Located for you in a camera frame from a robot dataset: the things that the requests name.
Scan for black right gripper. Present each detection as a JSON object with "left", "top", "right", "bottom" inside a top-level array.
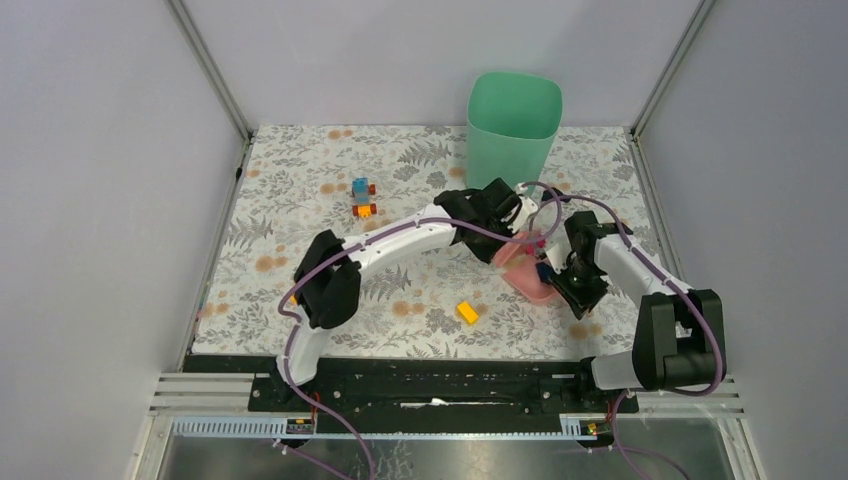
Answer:
[{"left": 549, "top": 259, "right": 609, "bottom": 321}]

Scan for pink hand brush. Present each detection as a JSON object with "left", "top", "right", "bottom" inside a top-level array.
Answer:
[{"left": 492, "top": 230, "right": 546, "bottom": 268}]

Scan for pink dustpan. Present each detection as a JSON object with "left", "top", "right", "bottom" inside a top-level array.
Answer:
[{"left": 501, "top": 256, "right": 560, "bottom": 306}]

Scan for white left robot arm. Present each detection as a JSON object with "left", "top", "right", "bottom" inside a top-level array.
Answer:
[{"left": 271, "top": 179, "right": 539, "bottom": 411}]

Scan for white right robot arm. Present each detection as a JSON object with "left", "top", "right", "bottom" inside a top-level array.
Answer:
[{"left": 542, "top": 211, "right": 726, "bottom": 412}]

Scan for small blue paper ball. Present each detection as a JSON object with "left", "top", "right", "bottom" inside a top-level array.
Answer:
[{"left": 535, "top": 262, "right": 555, "bottom": 284}]

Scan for magenta paper scrap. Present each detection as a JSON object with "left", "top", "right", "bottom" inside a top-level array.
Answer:
[{"left": 525, "top": 240, "right": 546, "bottom": 258}]

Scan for green waste bin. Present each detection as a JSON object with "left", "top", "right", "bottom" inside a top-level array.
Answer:
[{"left": 465, "top": 72, "right": 563, "bottom": 188}]

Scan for small yellow block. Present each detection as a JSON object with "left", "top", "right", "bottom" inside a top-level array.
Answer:
[{"left": 456, "top": 302, "right": 479, "bottom": 325}]

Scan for blue toy brick car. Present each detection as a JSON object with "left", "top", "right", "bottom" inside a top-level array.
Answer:
[{"left": 351, "top": 177, "right": 377, "bottom": 218}]

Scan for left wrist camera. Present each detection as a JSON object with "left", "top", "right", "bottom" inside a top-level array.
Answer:
[{"left": 508, "top": 184, "right": 539, "bottom": 233}]

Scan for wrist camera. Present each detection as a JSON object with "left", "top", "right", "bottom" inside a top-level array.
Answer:
[
  {"left": 508, "top": 184, "right": 539, "bottom": 233},
  {"left": 544, "top": 236, "right": 571, "bottom": 270}
]

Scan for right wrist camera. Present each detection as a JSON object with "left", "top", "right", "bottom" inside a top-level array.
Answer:
[{"left": 544, "top": 236, "right": 571, "bottom": 270}]

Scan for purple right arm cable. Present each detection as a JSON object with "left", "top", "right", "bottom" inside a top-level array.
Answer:
[{"left": 528, "top": 195, "right": 728, "bottom": 480}]

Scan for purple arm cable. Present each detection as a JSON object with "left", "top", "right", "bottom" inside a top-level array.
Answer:
[
  {"left": 276, "top": 182, "right": 564, "bottom": 480},
  {"left": 528, "top": 195, "right": 728, "bottom": 480}
]

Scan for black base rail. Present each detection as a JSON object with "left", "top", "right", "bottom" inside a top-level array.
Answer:
[{"left": 248, "top": 357, "right": 619, "bottom": 435}]

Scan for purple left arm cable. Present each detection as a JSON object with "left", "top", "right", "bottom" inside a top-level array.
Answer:
[{"left": 276, "top": 182, "right": 564, "bottom": 480}]

